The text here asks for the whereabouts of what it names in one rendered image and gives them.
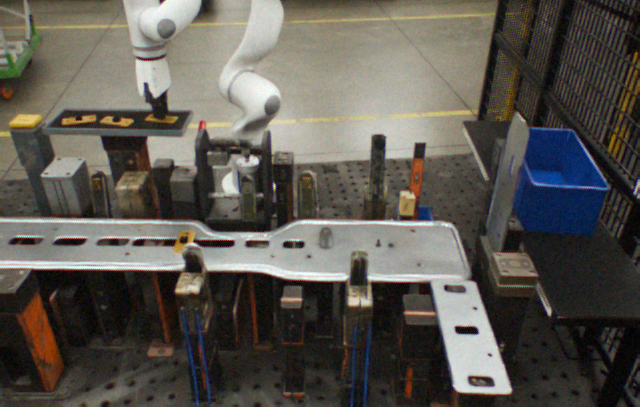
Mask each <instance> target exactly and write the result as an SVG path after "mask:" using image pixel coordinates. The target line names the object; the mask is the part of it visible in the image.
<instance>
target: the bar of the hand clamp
mask: <svg viewBox="0 0 640 407"><path fill-rule="evenodd" d="M385 154H386V133H378V132H371V140H370V163H369V185H368V190H369V194H368V200H371V197H372V184H380V195H379V197H380V200H383V190H384V172H385Z"/></svg>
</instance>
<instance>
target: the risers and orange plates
mask: <svg viewBox="0 0 640 407"><path fill-rule="evenodd" d="M34 274H36V276H37V279H38V282H39V285H40V291H39V294H40V296H41V299H42V303H43V308H44V309H45V311H46V314H47V317H48V322H49V325H50V326H51V329H52V332H54V333H53V335H55V339H56V341H57V344H64V345H65V347H88V345H89V342H90V340H91V338H93V336H94V334H95V332H96V329H97V326H98V321H97V318H96V314H95V310H94V307H93V303H92V300H91V295H90V292H89V289H88V285H87V282H86V280H82V275H81V273H75V272H74V271H71V270H67V271H66V270H35V273H34ZM292 286H301V287H302V299H303V322H305V282H293V284H292ZM214 301H215V308H216V312H215V316H216V324H217V332H218V346H219V351H220V352H236V350H237V351H239V350H240V343H241V342H242V338H243V333H244V326H245V321H246V315H247V314H246V302H245V291H244V280H243V279H240V282H239V285H238V281H236V274H222V276H221V280H220V283H219V287H218V292H216V296H215V300H214Z"/></svg>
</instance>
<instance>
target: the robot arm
mask: <svg viewBox="0 0 640 407"><path fill-rule="evenodd" d="M123 3H124V8H125V15H126V17H127V20H128V27H129V32H130V38H131V44H132V50H133V55H134V56H136V58H137V62H136V69H137V81H138V89H139V94H140V96H144V95H145V97H146V103H150V106H152V112H153V117H154V118H158V119H165V114H166V115H169V109H168V102H167V100H168V96H167V93H168V89H169V87H170V86H171V77H170V71H169V65H168V61H166V57H165V56H166V54H165V53H166V52H167V50H166V48H167V45H166V42H167V41H170V40H172V39H174V38H175V37H176V36H177V35H179V34H180V33H181V32H182V31H183V29H184V28H185V27H186V26H187V25H188V24H190V23H191V22H192V21H193V20H194V19H195V17H196V16H197V14H198V11H199V9H200V5H201V0H165V1H164V2H163V4H162V5H160V2H159V0H123ZM282 21H283V9H282V5H281V2H280V0H252V8H251V13H250V17H249V21H248V27H247V30H246V33H245V36H244V38H242V42H241V44H240V45H239V47H238V49H237V50H236V52H235V53H234V54H233V56H232V57H231V58H230V61H229V62H228V63H227V65H226V66H225V68H224V69H223V71H222V73H221V76H219V77H220V80H218V89H220V92H221V93H222V95H223V96H224V99H226V100H227V101H228V102H230V103H231V104H233V105H234V106H236V107H239V108H240V109H242V110H243V111H244V112H245V116H242V118H239V119H236V120H235V121H234V122H233V124H232V126H231V137H232V140H235V139H241V140H248V139H252V140H253V142H254V144H253V146H252V148H254V149H262V138H263V133H264V130H267V128H268V125H269V123H270V122H271V121H272V120H273V118H275V116H276V114H277V113H278V112H279V110H280V108H282V97H280V92H279V90H278V89H277V87H276V86H275V85H274V84H272V83H271V82H269V81H268V80H266V79H264V78H262V77H259V75H257V74H256V73H255V69H256V67H257V65H258V63H259V62H260V61H262V60H263V59H265V58H267V56H268V55H269V54H270V53H271V52H272V51H273V49H274V47H275V45H276V43H277V40H278V36H279V33H280V30H281V26H282ZM155 98H156V99H157V100H156V99H155ZM241 155H242V154H231V168H232V172H231V173H229V174H227V175H226V176H225V177H224V179H223V182H222V185H223V190H224V192H225V193H239V182H238V171H237V161H238V159H239V158H241Z"/></svg>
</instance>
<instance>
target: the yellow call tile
mask: <svg viewBox="0 0 640 407"><path fill-rule="evenodd" d="M41 120H42V115H25V114H20V115H19V116H17V117H16V118H15V119H14V120H12V121H11V123H10V124H9V125H10V127H24V128H28V127H33V126H35V125H36V124H37V123H38V122H40V121H41Z"/></svg>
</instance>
